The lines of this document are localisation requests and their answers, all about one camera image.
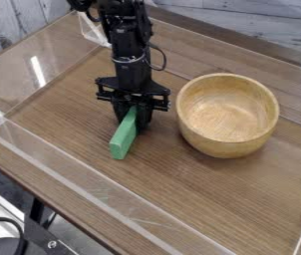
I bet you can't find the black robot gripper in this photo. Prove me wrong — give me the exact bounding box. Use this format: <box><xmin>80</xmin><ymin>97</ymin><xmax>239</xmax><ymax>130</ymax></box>
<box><xmin>95</xmin><ymin>58</ymin><xmax>170</xmax><ymax>133</ymax></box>

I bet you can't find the green rectangular block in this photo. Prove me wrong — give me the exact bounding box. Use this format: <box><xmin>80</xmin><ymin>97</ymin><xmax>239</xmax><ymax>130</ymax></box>
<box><xmin>110</xmin><ymin>107</ymin><xmax>138</xmax><ymax>160</ymax></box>

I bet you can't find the brown wooden bowl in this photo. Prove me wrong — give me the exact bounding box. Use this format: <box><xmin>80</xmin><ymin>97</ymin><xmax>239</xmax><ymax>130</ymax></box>
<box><xmin>175</xmin><ymin>73</ymin><xmax>279</xmax><ymax>158</ymax></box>

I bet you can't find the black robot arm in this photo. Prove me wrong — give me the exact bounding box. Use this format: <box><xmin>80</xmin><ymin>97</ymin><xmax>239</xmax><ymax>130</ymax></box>
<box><xmin>67</xmin><ymin>0</ymin><xmax>170</xmax><ymax>131</ymax></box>

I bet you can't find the black table leg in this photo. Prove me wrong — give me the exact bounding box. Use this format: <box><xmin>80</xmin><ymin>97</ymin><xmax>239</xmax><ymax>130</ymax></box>
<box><xmin>29</xmin><ymin>198</ymin><xmax>45</xmax><ymax>223</ymax></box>

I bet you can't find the black chair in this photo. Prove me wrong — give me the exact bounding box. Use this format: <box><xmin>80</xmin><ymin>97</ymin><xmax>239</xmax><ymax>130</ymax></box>
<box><xmin>0</xmin><ymin>217</ymin><xmax>79</xmax><ymax>255</ymax></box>

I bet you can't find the clear acrylic corner bracket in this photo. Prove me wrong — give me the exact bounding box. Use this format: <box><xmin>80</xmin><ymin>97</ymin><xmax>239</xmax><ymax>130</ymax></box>
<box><xmin>77</xmin><ymin>12</ymin><xmax>111</xmax><ymax>48</ymax></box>

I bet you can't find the clear acrylic tray wall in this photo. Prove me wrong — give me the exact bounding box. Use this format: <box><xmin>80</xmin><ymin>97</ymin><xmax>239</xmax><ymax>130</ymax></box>
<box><xmin>0</xmin><ymin>8</ymin><xmax>301</xmax><ymax>255</ymax></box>

